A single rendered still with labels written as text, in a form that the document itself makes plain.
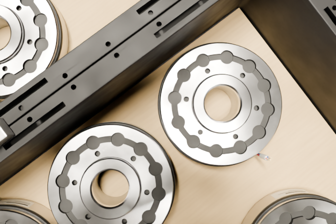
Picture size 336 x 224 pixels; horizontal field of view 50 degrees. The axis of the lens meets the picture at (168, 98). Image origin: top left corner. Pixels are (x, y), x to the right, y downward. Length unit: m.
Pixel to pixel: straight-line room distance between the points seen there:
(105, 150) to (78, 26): 0.12
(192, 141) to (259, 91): 0.07
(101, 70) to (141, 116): 0.11
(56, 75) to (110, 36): 0.04
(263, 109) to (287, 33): 0.06
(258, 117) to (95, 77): 0.14
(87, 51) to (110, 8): 0.11
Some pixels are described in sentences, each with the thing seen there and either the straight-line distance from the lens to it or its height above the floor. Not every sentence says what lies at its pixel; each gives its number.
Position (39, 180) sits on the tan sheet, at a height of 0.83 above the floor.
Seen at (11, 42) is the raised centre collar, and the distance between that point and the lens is 0.31.
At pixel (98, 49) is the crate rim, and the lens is 0.23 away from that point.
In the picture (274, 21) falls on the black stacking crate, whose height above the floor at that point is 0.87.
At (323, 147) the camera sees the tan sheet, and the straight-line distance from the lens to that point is 0.36.
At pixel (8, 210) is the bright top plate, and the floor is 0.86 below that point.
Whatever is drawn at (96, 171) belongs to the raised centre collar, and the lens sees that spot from 0.29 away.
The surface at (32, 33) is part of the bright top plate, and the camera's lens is 0.31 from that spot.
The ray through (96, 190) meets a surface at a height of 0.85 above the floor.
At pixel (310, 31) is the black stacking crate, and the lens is 0.28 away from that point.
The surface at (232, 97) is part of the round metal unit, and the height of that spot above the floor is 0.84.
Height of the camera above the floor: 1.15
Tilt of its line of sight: 87 degrees down
